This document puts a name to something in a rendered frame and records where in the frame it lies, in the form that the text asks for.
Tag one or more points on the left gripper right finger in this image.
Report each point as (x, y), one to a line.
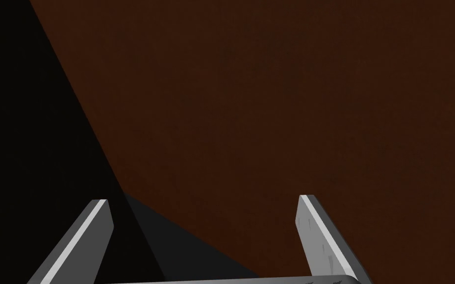
(321, 240)

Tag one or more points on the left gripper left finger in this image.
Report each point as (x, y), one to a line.
(78, 244)

